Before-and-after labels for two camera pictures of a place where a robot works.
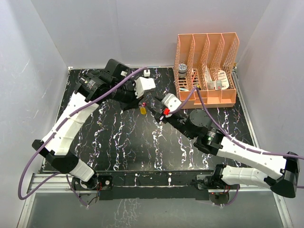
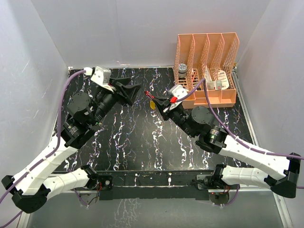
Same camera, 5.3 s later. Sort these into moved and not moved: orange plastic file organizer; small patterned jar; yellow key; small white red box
Moved: yellow key
Not moved: small white red box; small patterned jar; orange plastic file organizer
